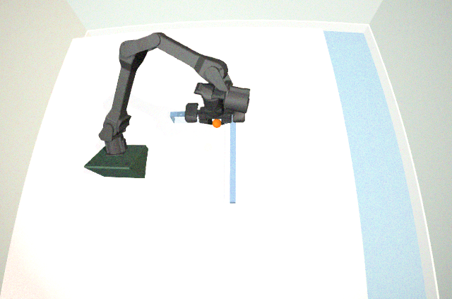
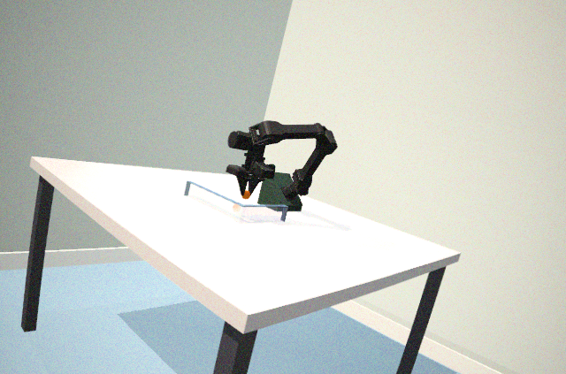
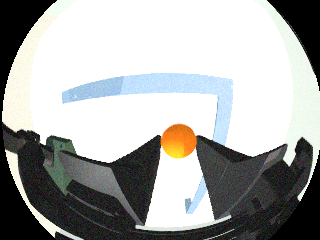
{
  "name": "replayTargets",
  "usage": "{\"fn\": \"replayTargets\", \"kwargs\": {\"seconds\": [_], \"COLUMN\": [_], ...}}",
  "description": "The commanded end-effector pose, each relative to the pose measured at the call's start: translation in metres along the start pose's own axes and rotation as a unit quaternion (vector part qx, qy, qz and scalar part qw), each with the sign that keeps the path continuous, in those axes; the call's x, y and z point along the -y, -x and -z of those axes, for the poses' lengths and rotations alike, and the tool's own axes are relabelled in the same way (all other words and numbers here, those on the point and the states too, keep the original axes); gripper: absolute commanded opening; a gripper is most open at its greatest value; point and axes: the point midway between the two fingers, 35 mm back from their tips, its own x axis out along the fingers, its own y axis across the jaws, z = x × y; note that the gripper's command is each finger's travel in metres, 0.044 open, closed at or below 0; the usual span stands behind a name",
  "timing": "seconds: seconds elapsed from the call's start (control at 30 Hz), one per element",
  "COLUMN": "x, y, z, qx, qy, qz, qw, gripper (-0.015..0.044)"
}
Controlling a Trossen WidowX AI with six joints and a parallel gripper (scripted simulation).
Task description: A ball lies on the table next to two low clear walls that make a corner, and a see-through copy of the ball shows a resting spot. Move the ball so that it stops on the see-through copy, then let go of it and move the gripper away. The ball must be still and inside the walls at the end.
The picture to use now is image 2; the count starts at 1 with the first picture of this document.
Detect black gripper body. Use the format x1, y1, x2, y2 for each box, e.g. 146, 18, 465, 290
226, 151, 265, 179

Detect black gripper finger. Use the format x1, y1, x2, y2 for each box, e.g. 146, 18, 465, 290
248, 175, 265, 196
236, 176, 251, 196

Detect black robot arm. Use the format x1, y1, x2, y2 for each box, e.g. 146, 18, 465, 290
227, 120, 338, 201

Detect clear low corner walls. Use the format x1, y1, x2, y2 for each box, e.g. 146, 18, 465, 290
184, 182, 287, 224

